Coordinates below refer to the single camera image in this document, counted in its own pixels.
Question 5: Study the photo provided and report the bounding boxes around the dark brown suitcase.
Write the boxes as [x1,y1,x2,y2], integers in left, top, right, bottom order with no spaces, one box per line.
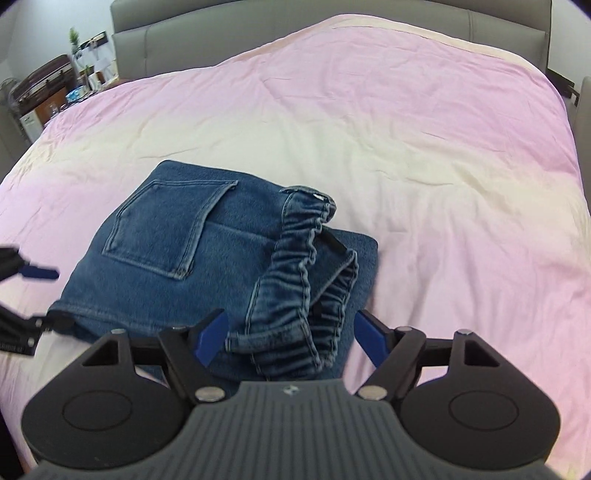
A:
[8,54,75,104]

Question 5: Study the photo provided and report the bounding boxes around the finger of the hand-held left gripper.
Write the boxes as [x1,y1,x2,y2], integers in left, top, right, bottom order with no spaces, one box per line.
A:
[0,302,77,357]
[0,247,60,281]

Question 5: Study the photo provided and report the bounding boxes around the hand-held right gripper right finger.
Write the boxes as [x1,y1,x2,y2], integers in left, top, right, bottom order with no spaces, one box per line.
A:
[355,309,502,401]

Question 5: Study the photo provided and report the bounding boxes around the grey chair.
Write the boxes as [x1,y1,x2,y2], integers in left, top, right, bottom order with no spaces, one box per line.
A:
[579,76,591,144]

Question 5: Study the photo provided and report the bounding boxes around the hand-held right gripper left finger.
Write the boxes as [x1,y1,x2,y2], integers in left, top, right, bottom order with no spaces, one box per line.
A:
[82,308,230,402]

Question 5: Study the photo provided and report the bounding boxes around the grey upholstered bed headboard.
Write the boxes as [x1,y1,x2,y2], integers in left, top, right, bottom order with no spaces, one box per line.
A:
[110,0,553,85]

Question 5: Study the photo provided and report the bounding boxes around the cluttered bedside table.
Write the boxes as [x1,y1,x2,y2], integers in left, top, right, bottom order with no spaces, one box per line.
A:
[17,69,122,141]

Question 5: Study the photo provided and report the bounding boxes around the blue denim pants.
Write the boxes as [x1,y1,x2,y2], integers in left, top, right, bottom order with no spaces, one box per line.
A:
[48,159,380,384]

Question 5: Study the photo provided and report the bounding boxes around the pink blanket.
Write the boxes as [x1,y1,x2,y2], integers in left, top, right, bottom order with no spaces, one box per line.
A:
[0,14,591,468]

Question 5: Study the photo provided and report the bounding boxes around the black wall socket panel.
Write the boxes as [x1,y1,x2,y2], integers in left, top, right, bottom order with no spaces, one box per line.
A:
[546,68,581,106]
[76,31,110,52]

